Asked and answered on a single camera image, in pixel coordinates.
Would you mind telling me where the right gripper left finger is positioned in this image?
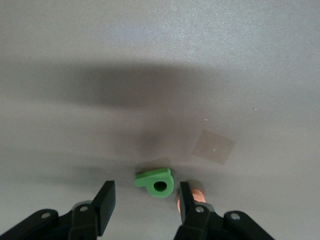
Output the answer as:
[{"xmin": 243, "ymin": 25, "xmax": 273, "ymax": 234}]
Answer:
[{"xmin": 0, "ymin": 180, "xmax": 117, "ymax": 240}]

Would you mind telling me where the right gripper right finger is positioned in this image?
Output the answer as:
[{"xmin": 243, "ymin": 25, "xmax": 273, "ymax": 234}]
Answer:
[{"xmin": 172, "ymin": 181, "xmax": 276, "ymax": 240}]

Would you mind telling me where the orange foam letter e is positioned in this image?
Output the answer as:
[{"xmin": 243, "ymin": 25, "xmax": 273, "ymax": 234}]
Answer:
[{"xmin": 176, "ymin": 188, "xmax": 206, "ymax": 215}]

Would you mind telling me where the green foam letter d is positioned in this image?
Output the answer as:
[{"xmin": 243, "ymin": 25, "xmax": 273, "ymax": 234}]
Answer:
[{"xmin": 134, "ymin": 167, "xmax": 174, "ymax": 199}]

